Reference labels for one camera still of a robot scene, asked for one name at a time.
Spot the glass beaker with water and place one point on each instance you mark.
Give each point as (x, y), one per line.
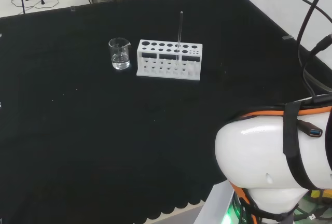
(119, 64)

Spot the clear glass rod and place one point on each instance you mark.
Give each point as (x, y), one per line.
(180, 27)

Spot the black bench cloth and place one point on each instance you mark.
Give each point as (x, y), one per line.
(77, 130)

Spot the white test tube rack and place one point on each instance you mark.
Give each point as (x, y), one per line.
(155, 47)

